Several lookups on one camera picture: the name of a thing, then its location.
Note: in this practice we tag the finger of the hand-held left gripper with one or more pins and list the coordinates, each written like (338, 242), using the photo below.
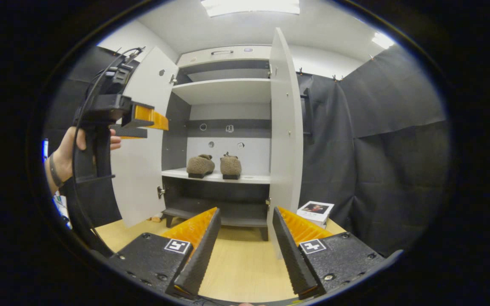
(130, 132)
(141, 123)

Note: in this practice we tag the white grey shoe cabinet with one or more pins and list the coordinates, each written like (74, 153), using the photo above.
(223, 89)

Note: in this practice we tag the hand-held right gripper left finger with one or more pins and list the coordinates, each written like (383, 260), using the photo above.
(202, 255)

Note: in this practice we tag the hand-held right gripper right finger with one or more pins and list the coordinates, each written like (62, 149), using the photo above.
(294, 259)

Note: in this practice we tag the large ceiling light panel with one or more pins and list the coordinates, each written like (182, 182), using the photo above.
(249, 6)

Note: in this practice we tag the brown fluffy shoe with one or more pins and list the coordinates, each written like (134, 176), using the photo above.
(200, 165)
(231, 165)

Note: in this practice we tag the small ceiling light panel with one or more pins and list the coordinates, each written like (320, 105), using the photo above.
(382, 40)

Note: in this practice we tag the white picture box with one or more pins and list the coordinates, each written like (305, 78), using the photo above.
(316, 208)

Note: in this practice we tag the white cabinet door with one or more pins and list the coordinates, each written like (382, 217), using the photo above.
(143, 170)
(285, 140)

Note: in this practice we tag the black wristband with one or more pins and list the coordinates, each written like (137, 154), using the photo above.
(55, 172)

